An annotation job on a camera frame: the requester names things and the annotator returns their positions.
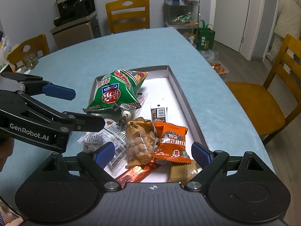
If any person in white clothes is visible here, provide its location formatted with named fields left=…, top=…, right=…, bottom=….
left=266, top=0, right=300, bottom=61

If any small panda figurine packet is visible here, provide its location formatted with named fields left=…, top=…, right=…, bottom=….
left=116, top=104, right=136, bottom=128

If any brown barcode snack bar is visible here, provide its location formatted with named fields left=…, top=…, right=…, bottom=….
left=150, top=104, right=167, bottom=123

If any yellow peanut snack bag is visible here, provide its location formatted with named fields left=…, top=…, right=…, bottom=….
left=125, top=117, right=156, bottom=169

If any yellow wooden chair behind table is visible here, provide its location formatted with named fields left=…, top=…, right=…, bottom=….
left=7, top=34, right=50, bottom=72

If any yellow wooden chair near door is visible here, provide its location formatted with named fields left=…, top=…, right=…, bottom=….
left=226, top=34, right=300, bottom=145

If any green prawn cracker bag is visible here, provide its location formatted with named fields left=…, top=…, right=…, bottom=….
left=83, top=69, right=148, bottom=113

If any orange sesame snack packet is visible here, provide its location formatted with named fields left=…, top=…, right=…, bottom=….
left=153, top=121, right=191, bottom=164

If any tan snack packet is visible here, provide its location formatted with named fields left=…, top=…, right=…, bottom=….
left=168, top=160, right=200, bottom=186

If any black appliance on cabinet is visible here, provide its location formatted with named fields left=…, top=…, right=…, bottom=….
left=54, top=0, right=96, bottom=27

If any grey cabinet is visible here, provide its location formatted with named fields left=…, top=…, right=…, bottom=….
left=50, top=11, right=102, bottom=50

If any white printed snack packet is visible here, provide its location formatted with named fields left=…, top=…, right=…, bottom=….
left=78, top=118, right=127, bottom=176

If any left hand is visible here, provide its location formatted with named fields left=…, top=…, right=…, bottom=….
left=0, top=137, right=14, bottom=171

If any red snack wrapper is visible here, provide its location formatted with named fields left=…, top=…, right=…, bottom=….
left=115, top=159, right=161, bottom=188

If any grey cardboard box tray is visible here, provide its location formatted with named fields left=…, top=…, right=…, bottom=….
left=88, top=65, right=209, bottom=184

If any glass jar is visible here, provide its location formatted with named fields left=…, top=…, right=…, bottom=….
left=22, top=52, right=39, bottom=69

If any green shopping bag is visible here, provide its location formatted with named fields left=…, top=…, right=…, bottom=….
left=196, top=20, right=215, bottom=50

